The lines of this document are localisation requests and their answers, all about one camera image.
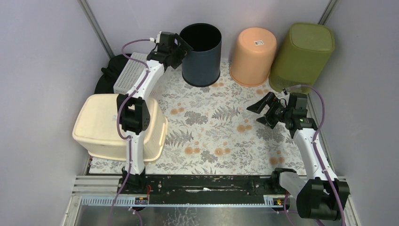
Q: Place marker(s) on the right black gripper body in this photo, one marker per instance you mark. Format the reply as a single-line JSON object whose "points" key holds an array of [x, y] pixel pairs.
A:
{"points": [[276, 110]]}

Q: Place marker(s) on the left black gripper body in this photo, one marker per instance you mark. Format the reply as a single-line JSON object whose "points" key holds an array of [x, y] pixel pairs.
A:
{"points": [[180, 50]]}

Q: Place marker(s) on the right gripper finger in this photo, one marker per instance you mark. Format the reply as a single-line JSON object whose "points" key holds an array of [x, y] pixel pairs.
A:
{"points": [[269, 121], [267, 100]]}

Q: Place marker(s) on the dark blue round bin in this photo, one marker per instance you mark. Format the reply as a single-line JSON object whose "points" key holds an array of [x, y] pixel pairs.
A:
{"points": [[201, 67]]}

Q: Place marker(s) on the white slotted basket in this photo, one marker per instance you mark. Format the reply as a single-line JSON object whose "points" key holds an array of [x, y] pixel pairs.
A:
{"points": [[130, 75]]}

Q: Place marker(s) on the orange round bin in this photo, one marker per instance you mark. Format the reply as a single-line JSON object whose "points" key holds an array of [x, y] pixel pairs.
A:
{"points": [[253, 56]]}

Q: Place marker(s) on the green mesh waste bin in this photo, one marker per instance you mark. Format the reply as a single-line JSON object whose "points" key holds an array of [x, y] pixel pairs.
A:
{"points": [[302, 56]]}

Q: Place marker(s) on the cream perforated large basket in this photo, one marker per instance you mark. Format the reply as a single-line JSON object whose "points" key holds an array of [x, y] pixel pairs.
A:
{"points": [[95, 129]]}

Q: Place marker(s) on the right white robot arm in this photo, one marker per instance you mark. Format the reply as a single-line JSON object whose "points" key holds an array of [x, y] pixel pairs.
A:
{"points": [[323, 196]]}

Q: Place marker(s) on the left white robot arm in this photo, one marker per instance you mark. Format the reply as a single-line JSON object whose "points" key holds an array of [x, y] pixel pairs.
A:
{"points": [[133, 116]]}

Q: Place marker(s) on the floral patterned table mat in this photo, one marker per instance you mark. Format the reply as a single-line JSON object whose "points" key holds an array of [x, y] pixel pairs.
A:
{"points": [[210, 130]]}

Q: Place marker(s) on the black cloth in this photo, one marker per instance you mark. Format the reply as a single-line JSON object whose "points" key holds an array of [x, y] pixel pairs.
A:
{"points": [[110, 75]]}

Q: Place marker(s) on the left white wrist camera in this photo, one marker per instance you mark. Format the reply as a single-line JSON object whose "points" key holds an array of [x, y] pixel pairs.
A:
{"points": [[165, 41]]}

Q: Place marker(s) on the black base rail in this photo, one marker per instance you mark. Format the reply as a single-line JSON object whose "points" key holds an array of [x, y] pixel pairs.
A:
{"points": [[204, 190]]}

